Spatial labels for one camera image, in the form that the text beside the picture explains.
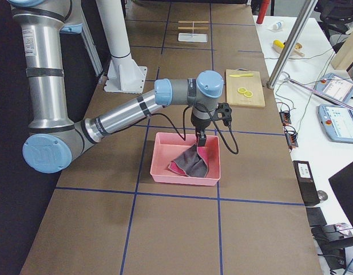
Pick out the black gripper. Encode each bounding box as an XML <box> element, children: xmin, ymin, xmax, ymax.
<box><xmin>191</xmin><ymin>110</ymin><xmax>211</xmax><ymax>147</ymax></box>

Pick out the pink grey cleaning cloth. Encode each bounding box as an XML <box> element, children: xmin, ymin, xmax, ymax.
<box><xmin>168</xmin><ymin>144</ymin><xmax>209</xmax><ymax>178</ymax></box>

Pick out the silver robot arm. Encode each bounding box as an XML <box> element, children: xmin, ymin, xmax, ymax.
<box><xmin>10</xmin><ymin>1</ymin><xmax>224</xmax><ymax>174</ymax></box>

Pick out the pink plastic bin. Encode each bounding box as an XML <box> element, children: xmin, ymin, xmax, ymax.
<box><xmin>150</xmin><ymin>132</ymin><xmax>221</xmax><ymax>186</ymax></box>

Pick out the lemon slice far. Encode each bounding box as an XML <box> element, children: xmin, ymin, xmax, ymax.
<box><xmin>237</xmin><ymin>87</ymin><xmax>247</xmax><ymax>94</ymax></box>

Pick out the lemon slice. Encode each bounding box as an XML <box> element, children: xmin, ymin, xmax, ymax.
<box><xmin>237</xmin><ymin>87</ymin><xmax>247</xmax><ymax>94</ymax></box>
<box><xmin>244</xmin><ymin>91</ymin><xmax>253</xmax><ymax>98</ymax></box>

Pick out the lemon slice near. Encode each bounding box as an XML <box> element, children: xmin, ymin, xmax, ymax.
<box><xmin>244</xmin><ymin>91</ymin><xmax>253</xmax><ymax>98</ymax></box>

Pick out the bamboo cutting board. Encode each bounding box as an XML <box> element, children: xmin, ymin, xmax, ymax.
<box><xmin>225</xmin><ymin>69</ymin><xmax>265</xmax><ymax>108</ymax></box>

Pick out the yellow plastic knife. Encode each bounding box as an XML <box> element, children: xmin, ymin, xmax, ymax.
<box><xmin>228</xmin><ymin>73</ymin><xmax>254</xmax><ymax>78</ymax></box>

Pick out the orange connector block far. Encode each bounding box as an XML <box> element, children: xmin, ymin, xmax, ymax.
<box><xmin>279</xmin><ymin>110</ymin><xmax>291</xmax><ymax>125</ymax></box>

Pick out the orange connector block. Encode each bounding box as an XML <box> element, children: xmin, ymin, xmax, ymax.
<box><xmin>284</xmin><ymin>125</ymin><xmax>298</xmax><ymax>150</ymax></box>
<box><xmin>279</xmin><ymin>110</ymin><xmax>291</xmax><ymax>125</ymax></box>

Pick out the orange connector block near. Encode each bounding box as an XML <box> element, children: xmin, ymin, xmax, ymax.
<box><xmin>284</xmin><ymin>125</ymin><xmax>298</xmax><ymax>150</ymax></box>

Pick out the white pillar with base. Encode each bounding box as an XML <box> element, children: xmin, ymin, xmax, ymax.
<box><xmin>96</xmin><ymin>0</ymin><xmax>148</xmax><ymax>93</ymax></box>

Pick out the white towel rack tray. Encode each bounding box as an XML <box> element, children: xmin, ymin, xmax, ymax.
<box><xmin>178</xmin><ymin>33</ymin><xmax>208</xmax><ymax>43</ymax></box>

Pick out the wooden rack rod two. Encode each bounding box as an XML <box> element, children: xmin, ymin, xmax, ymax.
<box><xmin>177</xmin><ymin>26</ymin><xmax>208</xmax><ymax>31</ymax></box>

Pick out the black rectangular box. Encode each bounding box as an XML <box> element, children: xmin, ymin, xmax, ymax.
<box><xmin>292</xmin><ymin>160</ymin><xmax>320</xmax><ymax>207</ymax></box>

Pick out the wooden rack rod one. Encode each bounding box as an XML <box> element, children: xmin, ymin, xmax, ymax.
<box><xmin>178</xmin><ymin>20</ymin><xmax>209</xmax><ymax>24</ymax></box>

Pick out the white blue tube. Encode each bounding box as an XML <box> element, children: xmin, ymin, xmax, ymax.
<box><xmin>272</xmin><ymin>21</ymin><xmax>284</xmax><ymax>31</ymax></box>

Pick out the teach pendant near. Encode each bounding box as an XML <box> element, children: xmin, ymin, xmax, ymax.
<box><xmin>318</xmin><ymin>104</ymin><xmax>353</xmax><ymax>144</ymax></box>

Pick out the teach pendant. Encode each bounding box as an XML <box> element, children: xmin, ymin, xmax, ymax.
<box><xmin>318</xmin><ymin>104</ymin><xmax>353</xmax><ymax>144</ymax></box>
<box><xmin>314</xmin><ymin>73</ymin><xmax>353</xmax><ymax>103</ymax></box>

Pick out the teach pendant far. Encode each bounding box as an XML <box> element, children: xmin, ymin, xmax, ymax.
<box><xmin>314</xmin><ymin>73</ymin><xmax>353</xmax><ymax>103</ymax></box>

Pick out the dark red cylinder bottle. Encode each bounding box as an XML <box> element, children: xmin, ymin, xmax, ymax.
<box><xmin>256</xmin><ymin>0</ymin><xmax>271</xmax><ymax>25</ymax></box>

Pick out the black monitor corner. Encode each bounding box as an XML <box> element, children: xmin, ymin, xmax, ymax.
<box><xmin>329</xmin><ymin>162</ymin><xmax>353</xmax><ymax>227</ymax></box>

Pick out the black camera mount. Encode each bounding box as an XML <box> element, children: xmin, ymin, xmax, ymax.
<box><xmin>213</xmin><ymin>103</ymin><xmax>232</xmax><ymax>127</ymax></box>

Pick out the aluminium frame post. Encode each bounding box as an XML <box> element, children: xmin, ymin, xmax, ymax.
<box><xmin>267</xmin><ymin>0</ymin><xmax>318</xmax><ymax>89</ymax></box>

